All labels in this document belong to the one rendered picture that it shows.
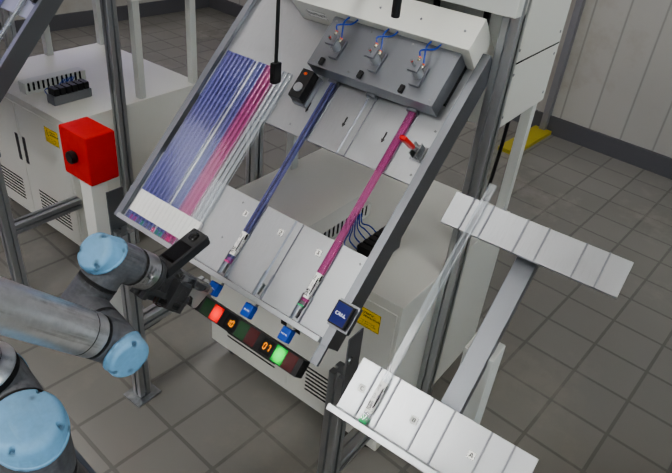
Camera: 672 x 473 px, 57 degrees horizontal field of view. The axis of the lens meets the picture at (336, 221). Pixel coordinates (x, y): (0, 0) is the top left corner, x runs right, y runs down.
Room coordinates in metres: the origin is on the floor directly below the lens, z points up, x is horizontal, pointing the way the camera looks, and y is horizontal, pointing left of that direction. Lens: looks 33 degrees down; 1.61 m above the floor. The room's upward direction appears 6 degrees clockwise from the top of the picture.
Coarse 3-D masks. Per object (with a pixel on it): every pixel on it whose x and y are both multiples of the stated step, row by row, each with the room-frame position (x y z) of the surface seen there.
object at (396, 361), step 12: (492, 192) 1.04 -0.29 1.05; (480, 204) 1.02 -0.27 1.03; (480, 216) 1.01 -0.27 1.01; (468, 228) 0.98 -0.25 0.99; (456, 252) 0.95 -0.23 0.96; (444, 276) 0.92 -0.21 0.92; (432, 288) 0.90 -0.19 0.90; (432, 300) 0.88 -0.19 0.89; (420, 312) 0.87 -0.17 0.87; (420, 324) 0.85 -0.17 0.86; (408, 336) 0.83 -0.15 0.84; (408, 348) 0.82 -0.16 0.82; (396, 360) 0.80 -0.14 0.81
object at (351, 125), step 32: (288, 0) 1.66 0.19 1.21; (256, 32) 1.61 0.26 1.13; (288, 32) 1.58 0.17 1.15; (320, 32) 1.54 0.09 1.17; (288, 64) 1.50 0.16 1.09; (288, 96) 1.42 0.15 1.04; (320, 96) 1.39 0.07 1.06; (352, 96) 1.37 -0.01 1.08; (288, 128) 1.35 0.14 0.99; (320, 128) 1.33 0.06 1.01; (352, 128) 1.30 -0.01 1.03; (384, 128) 1.27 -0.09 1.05; (416, 128) 1.25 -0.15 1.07; (352, 160) 1.24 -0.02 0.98
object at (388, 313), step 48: (288, 192) 1.67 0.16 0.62; (336, 192) 1.71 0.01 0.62; (384, 192) 1.74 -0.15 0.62; (432, 192) 1.77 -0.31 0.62; (432, 240) 1.49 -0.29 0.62; (480, 240) 1.53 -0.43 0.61; (384, 288) 1.24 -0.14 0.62; (480, 288) 1.63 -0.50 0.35; (384, 336) 1.19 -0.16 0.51; (288, 384) 1.36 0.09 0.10
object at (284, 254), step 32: (224, 192) 1.27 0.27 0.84; (224, 224) 1.20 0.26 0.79; (256, 224) 1.17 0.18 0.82; (288, 224) 1.15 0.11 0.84; (224, 256) 1.14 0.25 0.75; (256, 256) 1.11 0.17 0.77; (288, 256) 1.09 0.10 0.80; (320, 256) 1.07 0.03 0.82; (352, 256) 1.06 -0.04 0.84; (256, 288) 1.05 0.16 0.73; (288, 288) 1.04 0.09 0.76; (320, 288) 1.02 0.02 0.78; (320, 320) 0.96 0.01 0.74
